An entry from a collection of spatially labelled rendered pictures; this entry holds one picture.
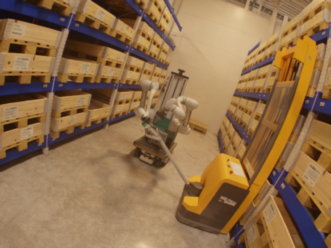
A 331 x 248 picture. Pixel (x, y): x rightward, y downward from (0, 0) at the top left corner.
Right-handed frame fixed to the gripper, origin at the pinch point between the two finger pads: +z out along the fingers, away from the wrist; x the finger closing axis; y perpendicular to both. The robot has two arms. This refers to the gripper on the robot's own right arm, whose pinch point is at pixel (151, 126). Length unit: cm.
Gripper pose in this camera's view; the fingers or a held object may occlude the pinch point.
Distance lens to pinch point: 238.1
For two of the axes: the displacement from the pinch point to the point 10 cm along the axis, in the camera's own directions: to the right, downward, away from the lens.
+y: 5.6, 1.7, 8.1
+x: -6.5, 7.0, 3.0
